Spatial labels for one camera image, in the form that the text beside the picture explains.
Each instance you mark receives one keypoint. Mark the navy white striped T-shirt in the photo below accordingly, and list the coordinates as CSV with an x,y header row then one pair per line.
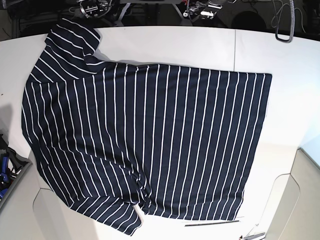
x,y
177,141

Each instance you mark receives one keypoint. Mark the small metal stand bottom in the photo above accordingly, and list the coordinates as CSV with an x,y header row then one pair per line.
x,y
256,233

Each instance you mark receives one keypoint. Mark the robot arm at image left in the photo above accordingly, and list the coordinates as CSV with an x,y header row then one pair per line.
x,y
94,8

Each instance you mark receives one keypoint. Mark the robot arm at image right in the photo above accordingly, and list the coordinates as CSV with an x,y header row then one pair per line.
x,y
204,9

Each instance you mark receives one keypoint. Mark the black round stool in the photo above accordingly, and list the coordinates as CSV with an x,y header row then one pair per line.
x,y
248,20

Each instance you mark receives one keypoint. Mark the grey bin with blue items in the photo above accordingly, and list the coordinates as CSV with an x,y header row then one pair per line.
x,y
12,170

